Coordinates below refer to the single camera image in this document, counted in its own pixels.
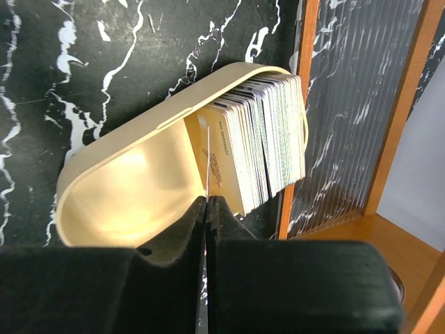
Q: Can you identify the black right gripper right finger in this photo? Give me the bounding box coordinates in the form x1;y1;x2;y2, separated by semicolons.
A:
207;196;404;333

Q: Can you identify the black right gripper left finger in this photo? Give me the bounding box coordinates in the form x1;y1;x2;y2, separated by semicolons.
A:
1;197;206;333

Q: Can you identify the beige card tray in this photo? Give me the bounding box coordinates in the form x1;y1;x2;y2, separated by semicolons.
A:
55;63;290;247

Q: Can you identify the white card stack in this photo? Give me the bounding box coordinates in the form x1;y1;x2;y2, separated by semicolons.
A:
192;72;309;216

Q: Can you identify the orange wooden shelf rack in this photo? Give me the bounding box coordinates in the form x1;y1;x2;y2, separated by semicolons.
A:
279;1;444;333

